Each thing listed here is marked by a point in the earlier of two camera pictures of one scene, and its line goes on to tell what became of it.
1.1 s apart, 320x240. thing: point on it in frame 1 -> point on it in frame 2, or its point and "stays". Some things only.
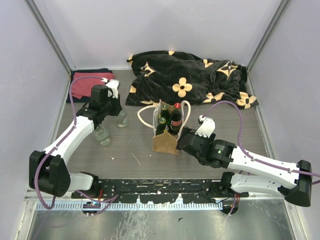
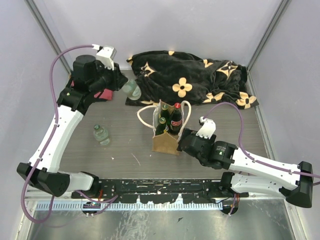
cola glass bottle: (176, 121) stays
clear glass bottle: (122, 118) -> (132, 90)
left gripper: (118, 106) -> (119, 79)
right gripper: (187, 130) stays
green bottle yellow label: (161, 127) stays
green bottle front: (164, 113) stays
